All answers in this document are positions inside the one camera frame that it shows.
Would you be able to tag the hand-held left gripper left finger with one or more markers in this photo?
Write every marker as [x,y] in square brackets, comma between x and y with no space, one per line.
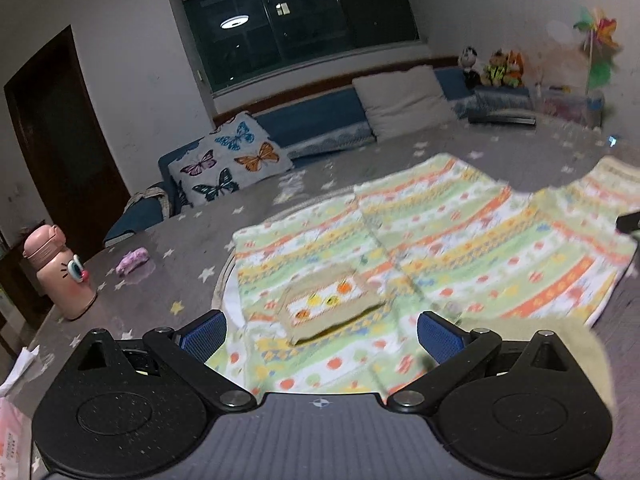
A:
[205,334]

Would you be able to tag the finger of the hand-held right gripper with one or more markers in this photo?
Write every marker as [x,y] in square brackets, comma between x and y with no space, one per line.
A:
[631,224]

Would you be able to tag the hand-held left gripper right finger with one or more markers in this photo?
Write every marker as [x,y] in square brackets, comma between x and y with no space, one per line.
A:
[440,336]

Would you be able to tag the green patterned children's garment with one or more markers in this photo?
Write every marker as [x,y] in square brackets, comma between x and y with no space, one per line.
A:
[450,230]

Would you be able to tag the crumpled cloth on sofa arm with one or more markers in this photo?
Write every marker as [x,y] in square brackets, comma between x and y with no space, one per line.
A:
[147,200]

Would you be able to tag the grey star-printed table cover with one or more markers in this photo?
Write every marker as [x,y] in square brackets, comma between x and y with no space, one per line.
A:
[165,280]

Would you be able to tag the clear plastic toy box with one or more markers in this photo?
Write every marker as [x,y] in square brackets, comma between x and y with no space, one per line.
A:
[572,105]

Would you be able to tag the pink cartoon water bottle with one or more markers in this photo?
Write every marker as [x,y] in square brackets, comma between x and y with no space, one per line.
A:
[57,275]

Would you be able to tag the black remote control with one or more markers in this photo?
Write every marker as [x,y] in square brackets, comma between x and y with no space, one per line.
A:
[502,120]

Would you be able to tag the butterfly print pillow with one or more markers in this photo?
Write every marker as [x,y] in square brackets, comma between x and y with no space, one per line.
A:
[230,160]

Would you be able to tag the colourful pinwheel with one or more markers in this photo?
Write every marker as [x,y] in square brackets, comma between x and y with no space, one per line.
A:
[597,45]

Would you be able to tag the white crumpled paper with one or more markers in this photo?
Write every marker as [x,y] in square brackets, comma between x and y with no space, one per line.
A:
[17,372]

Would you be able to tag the orange plush toy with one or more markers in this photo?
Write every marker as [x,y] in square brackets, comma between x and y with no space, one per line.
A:
[515,70]

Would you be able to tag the brown bear plush toy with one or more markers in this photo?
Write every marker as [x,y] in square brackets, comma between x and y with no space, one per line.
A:
[494,70]

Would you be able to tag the pink plastic packet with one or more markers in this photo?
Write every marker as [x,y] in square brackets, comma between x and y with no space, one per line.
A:
[12,440]

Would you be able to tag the panda plush toy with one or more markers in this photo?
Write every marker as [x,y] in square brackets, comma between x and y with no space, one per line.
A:
[470,67]

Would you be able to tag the brown wooden door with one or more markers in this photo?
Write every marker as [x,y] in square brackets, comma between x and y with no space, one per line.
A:
[60,150]

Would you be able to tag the grey pillow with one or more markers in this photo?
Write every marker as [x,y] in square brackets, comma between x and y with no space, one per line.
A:
[402,102]

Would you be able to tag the blue sofa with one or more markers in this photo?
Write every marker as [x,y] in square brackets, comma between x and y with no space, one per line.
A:
[310,120]

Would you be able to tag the dark window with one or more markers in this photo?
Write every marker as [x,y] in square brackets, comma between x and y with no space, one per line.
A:
[300,25]

